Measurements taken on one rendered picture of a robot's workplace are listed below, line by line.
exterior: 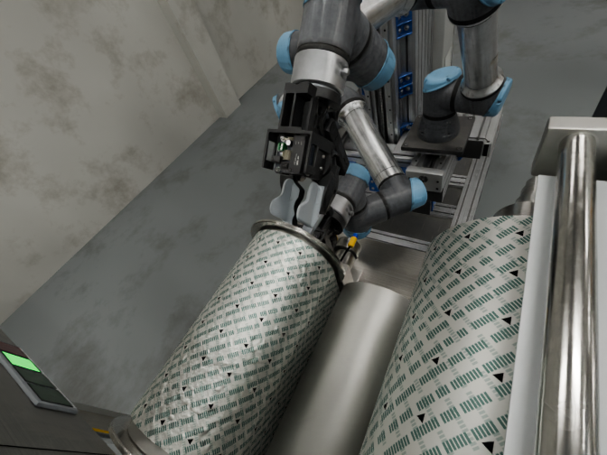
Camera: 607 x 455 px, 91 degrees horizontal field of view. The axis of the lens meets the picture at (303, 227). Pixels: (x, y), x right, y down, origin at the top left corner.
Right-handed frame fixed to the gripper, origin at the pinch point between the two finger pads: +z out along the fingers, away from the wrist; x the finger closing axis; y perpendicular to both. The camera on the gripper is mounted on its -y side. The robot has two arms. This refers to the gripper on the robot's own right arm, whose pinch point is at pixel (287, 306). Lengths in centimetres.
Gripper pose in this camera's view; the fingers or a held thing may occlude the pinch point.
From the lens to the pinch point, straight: 57.4
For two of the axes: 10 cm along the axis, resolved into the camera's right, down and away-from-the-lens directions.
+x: 8.5, 2.0, -4.9
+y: -2.7, -6.3, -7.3
